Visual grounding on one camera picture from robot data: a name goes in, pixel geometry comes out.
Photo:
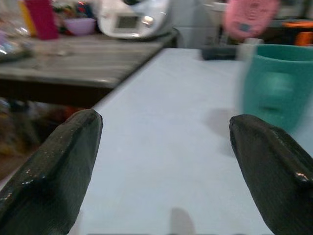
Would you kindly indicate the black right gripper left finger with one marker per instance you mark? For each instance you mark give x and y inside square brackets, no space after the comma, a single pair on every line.
[49,176]

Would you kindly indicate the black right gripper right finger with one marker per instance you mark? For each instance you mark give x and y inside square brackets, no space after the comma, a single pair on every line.
[274,171]

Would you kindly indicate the teal plastic cup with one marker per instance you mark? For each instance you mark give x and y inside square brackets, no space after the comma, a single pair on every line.
[276,90]

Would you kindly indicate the grey wooden side table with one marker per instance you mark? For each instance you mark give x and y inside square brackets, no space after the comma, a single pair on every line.
[73,63]

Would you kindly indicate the white slim bottle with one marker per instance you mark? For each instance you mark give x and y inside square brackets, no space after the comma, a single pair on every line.
[247,50]

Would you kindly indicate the dark rectangular tray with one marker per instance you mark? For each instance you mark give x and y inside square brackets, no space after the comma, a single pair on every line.
[218,52]

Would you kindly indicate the orange plastic crate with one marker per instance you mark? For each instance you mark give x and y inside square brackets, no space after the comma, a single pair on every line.
[299,33]

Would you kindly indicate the purple plastic bowl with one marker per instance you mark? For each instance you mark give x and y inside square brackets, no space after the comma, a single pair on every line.
[79,25]

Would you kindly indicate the pink knitted cloth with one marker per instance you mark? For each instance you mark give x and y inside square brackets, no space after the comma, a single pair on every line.
[249,17]

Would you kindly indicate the magenta upright box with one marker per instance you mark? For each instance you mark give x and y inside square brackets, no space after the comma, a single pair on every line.
[42,18]

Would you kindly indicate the white kitchen appliance with display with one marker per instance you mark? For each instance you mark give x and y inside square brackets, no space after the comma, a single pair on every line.
[133,19]

